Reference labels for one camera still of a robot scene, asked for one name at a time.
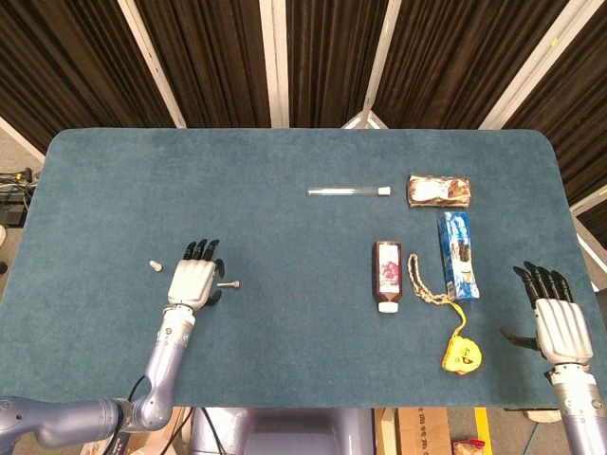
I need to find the brown cardboard box printed text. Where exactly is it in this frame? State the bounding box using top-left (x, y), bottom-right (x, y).
top-left (374, 407), bottom-right (451, 455)

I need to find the brown bottle white cap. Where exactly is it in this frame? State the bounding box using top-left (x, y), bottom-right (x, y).
top-left (372, 240), bottom-right (404, 314)

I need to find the braided yellow black rope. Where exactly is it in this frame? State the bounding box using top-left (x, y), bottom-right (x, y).
top-left (406, 253), bottom-right (459, 305)

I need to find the blue cookie box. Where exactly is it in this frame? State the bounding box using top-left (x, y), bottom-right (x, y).
top-left (436, 210), bottom-right (481, 301)

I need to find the red snack bag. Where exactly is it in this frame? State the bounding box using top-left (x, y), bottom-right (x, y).
top-left (450, 438), bottom-right (487, 455)

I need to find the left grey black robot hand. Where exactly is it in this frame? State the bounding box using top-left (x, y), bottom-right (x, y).
top-left (166, 238), bottom-right (226, 312)

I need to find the white round floor object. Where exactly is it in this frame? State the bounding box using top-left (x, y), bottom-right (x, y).
top-left (524, 408), bottom-right (565, 424)

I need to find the white partition frame post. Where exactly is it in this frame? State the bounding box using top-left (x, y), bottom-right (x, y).
top-left (117, 0), bottom-right (187, 129)
top-left (478, 0), bottom-right (582, 130)
top-left (359, 0), bottom-right (404, 116)
top-left (259, 0), bottom-right (290, 128)

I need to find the white low frame rail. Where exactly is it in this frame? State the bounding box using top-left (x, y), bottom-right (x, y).
top-left (0, 116), bottom-right (46, 165)
top-left (568, 184), bottom-right (607, 220)

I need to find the black power box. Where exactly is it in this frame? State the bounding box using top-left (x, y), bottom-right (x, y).
top-left (0, 189), bottom-right (30, 227)

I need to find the gold red snack packet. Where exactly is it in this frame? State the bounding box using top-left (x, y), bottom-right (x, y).
top-left (406, 173), bottom-right (474, 209)

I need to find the dark brown curtain panel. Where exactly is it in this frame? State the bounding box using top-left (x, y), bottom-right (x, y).
top-left (502, 0), bottom-right (607, 205)
top-left (374, 0), bottom-right (570, 130)
top-left (286, 0), bottom-right (390, 129)
top-left (0, 0), bottom-right (175, 153)
top-left (135, 0), bottom-right (274, 129)

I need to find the yellow tag with strap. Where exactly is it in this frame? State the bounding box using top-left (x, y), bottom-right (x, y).
top-left (440, 300), bottom-right (485, 376)

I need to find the white triangular frame foot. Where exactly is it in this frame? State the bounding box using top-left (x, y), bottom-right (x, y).
top-left (341, 109), bottom-right (391, 130)

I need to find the clear test tube white cap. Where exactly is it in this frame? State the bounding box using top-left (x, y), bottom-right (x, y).
top-left (306, 185), bottom-right (393, 198)

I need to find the black yellow cable bundle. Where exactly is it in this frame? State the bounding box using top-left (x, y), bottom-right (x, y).
top-left (0, 167), bottom-right (38, 191)

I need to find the lavender robot torso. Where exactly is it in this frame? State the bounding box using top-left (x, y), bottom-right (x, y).
top-left (189, 407), bottom-right (374, 455)

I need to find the blue carpet table cover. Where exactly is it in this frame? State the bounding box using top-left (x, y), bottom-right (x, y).
top-left (0, 127), bottom-right (607, 410)

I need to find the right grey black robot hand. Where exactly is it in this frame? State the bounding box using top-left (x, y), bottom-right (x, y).
top-left (499, 260), bottom-right (596, 367)

